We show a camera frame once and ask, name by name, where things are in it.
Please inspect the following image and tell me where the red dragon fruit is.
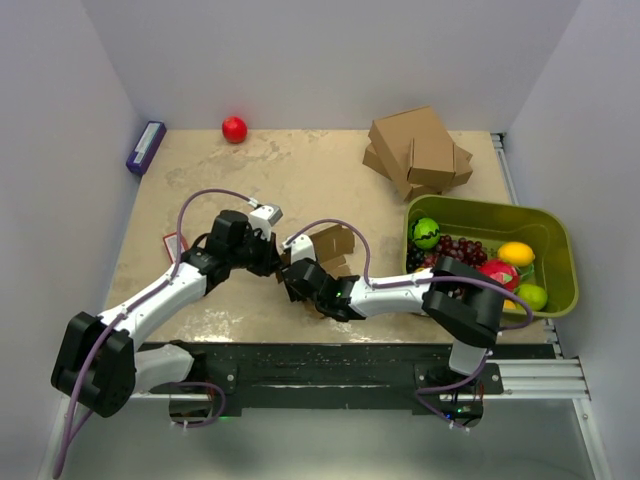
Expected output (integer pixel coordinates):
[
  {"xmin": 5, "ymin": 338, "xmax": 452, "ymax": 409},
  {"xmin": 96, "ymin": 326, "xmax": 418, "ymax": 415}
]
[{"xmin": 478, "ymin": 258, "xmax": 520, "ymax": 292}]

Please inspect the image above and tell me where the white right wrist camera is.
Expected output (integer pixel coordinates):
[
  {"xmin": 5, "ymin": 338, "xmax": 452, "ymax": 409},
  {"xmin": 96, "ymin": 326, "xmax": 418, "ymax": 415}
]
[{"xmin": 282, "ymin": 234, "xmax": 316, "ymax": 264}]

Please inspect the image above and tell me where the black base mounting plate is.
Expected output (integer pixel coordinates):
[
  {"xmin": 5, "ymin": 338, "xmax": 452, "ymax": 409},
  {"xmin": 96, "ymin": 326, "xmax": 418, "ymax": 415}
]
[{"xmin": 132, "ymin": 341, "xmax": 501, "ymax": 419}]

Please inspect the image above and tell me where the green watermelon ball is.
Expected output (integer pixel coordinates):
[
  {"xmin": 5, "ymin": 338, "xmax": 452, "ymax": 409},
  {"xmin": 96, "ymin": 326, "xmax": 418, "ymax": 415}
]
[{"xmin": 408, "ymin": 217, "xmax": 441, "ymax": 250}]

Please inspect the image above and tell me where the folded cardboard box bottom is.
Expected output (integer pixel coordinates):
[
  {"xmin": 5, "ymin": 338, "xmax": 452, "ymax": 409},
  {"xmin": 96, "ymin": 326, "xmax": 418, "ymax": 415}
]
[{"xmin": 363, "ymin": 144, "xmax": 473, "ymax": 202}]

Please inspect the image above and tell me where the green plastic tub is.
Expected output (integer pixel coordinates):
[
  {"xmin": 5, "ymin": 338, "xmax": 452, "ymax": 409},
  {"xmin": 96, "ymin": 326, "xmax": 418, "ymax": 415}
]
[{"xmin": 404, "ymin": 195, "xmax": 579, "ymax": 319}]

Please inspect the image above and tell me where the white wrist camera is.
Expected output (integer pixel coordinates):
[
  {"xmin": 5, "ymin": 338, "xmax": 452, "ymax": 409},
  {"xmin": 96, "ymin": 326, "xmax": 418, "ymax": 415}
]
[
  {"xmin": 282, "ymin": 234, "xmax": 316, "ymax": 264},
  {"xmin": 248, "ymin": 204, "xmax": 283, "ymax": 240}
]

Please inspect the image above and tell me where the red grapes bunch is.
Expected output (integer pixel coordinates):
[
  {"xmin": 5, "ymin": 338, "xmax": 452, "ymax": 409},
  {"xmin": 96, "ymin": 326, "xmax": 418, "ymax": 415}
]
[{"xmin": 421, "ymin": 235, "xmax": 489, "ymax": 268}]

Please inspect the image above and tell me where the brown cardboard box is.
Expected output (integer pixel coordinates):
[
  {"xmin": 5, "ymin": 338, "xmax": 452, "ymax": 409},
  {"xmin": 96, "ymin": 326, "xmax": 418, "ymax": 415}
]
[{"xmin": 303, "ymin": 225, "xmax": 355, "ymax": 278}]

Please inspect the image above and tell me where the yellow lemon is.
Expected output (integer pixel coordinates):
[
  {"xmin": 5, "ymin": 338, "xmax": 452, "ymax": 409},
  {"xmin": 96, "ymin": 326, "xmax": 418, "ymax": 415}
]
[{"xmin": 497, "ymin": 241, "xmax": 535, "ymax": 268}]

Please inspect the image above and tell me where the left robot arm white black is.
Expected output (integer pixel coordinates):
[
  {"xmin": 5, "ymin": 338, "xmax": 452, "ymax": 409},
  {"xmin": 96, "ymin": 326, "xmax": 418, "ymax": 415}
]
[{"xmin": 51, "ymin": 205, "xmax": 282, "ymax": 418}]

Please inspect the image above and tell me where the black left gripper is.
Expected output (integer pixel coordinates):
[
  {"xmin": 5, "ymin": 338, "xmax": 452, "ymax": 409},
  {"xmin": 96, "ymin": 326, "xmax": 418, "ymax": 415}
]
[{"xmin": 228, "ymin": 228, "xmax": 282, "ymax": 278}]

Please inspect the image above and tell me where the folded cardboard box front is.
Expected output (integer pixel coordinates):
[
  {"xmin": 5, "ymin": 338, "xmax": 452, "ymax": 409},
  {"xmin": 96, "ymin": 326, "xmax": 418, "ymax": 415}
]
[{"xmin": 407, "ymin": 137, "xmax": 473, "ymax": 191}]

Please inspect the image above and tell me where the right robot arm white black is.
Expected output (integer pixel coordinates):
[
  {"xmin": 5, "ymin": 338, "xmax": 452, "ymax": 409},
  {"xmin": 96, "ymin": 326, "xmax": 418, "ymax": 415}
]
[{"xmin": 282, "ymin": 258, "xmax": 508, "ymax": 393}]

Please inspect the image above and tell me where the purple rectangular box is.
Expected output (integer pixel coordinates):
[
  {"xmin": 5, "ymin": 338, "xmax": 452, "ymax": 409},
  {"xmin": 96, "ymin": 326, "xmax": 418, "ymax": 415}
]
[{"xmin": 126, "ymin": 121, "xmax": 167, "ymax": 177}]

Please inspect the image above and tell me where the dark grapes bunch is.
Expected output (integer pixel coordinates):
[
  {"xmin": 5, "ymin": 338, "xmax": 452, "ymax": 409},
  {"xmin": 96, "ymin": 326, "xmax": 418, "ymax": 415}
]
[{"xmin": 405, "ymin": 244, "xmax": 425, "ymax": 273}]

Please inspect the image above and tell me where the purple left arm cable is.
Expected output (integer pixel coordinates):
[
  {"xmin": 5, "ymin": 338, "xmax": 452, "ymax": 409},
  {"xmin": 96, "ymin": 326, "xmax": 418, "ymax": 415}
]
[{"xmin": 51, "ymin": 188, "xmax": 261, "ymax": 480}]

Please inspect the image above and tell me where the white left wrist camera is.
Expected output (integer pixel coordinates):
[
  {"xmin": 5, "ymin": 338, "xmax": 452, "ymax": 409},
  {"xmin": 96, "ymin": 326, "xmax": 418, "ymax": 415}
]
[{"xmin": 248, "ymin": 204, "xmax": 283, "ymax": 240}]

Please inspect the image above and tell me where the red rectangular box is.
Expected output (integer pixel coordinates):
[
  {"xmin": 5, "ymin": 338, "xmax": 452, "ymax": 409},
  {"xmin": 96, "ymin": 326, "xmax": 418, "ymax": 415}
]
[{"xmin": 162, "ymin": 232, "xmax": 189, "ymax": 263}]

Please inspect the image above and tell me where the red apple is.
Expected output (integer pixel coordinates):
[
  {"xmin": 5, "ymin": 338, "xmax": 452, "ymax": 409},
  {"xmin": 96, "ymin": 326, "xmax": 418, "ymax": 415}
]
[{"xmin": 221, "ymin": 116, "xmax": 248, "ymax": 144}]

